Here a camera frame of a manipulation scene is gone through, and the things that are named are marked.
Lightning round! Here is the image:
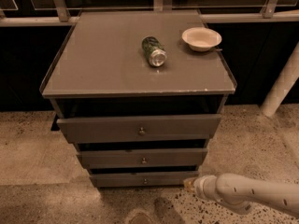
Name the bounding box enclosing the grey bottom drawer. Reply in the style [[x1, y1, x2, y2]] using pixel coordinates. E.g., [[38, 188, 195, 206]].
[[90, 171, 198, 188]]

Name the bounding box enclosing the green soda can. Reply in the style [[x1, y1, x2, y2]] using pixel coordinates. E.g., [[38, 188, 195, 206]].
[[142, 36, 167, 67]]

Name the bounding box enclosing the white diagonal pole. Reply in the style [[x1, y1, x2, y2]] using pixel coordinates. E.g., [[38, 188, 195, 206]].
[[260, 42, 299, 117]]

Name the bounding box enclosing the white bowl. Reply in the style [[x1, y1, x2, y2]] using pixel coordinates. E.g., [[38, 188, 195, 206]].
[[181, 27, 222, 52]]

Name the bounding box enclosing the metal railing frame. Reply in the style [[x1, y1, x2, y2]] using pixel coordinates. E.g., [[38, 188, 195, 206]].
[[0, 0, 299, 26]]

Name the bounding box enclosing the grey drawer cabinet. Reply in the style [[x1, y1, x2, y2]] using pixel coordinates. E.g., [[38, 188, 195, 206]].
[[41, 11, 236, 176]]

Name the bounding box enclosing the grey top drawer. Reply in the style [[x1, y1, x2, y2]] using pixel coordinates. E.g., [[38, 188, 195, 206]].
[[57, 114, 221, 144]]

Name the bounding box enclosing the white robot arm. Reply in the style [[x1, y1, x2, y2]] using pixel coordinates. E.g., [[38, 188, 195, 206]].
[[183, 174, 299, 218]]

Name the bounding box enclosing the grey drawer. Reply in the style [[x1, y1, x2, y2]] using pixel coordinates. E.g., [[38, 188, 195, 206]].
[[90, 171, 198, 188], [57, 114, 221, 144], [78, 148, 207, 169]]

